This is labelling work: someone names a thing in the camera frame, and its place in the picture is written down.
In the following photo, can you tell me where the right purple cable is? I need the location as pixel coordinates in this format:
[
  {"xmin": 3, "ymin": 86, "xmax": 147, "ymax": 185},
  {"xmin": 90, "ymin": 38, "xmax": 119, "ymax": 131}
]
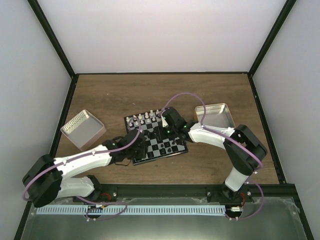
[{"xmin": 159, "ymin": 92, "xmax": 265, "ymax": 221}]

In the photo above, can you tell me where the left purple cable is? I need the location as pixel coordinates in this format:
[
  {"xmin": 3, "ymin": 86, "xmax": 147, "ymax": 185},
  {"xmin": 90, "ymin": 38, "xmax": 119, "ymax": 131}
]
[{"xmin": 22, "ymin": 118, "xmax": 143, "ymax": 202}]

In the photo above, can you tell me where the light blue slotted cable duct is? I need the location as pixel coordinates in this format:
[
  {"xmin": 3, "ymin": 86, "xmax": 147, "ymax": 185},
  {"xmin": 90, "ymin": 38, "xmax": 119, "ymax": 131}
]
[{"xmin": 36, "ymin": 205, "xmax": 226, "ymax": 216}]

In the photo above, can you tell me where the pile of black chess pieces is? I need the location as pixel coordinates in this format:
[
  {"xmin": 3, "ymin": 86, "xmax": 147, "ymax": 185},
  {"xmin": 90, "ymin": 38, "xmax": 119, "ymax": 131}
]
[{"xmin": 144, "ymin": 129, "xmax": 157, "ymax": 140}]

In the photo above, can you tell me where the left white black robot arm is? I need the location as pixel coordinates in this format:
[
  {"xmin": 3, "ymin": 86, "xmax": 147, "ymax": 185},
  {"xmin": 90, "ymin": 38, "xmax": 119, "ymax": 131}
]
[{"xmin": 22, "ymin": 129, "xmax": 148, "ymax": 208}]

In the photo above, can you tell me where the black and silver chessboard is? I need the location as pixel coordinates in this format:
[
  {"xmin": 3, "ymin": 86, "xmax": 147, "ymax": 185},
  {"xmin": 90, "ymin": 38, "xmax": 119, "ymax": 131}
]
[{"xmin": 124, "ymin": 110, "xmax": 188, "ymax": 166}]

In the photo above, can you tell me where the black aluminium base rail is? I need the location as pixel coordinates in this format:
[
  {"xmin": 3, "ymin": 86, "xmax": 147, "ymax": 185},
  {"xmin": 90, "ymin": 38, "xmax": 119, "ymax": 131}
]
[{"xmin": 49, "ymin": 183, "xmax": 296, "ymax": 203}]

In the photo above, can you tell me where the purple cable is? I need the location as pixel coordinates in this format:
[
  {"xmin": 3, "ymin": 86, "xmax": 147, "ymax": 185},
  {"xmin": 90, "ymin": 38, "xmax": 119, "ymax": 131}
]
[
  {"xmin": 159, "ymin": 92, "xmax": 265, "ymax": 221},
  {"xmin": 22, "ymin": 118, "xmax": 143, "ymax": 202}
]

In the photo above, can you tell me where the gold metal tin tray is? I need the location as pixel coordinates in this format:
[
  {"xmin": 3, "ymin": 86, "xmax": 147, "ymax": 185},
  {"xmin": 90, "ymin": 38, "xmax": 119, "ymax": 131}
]
[{"xmin": 203, "ymin": 103, "xmax": 236, "ymax": 128}]

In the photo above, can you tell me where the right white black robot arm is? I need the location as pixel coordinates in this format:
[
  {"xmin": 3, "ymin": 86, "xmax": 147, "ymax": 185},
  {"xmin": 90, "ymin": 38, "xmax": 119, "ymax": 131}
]
[{"xmin": 150, "ymin": 118, "xmax": 268, "ymax": 202}]

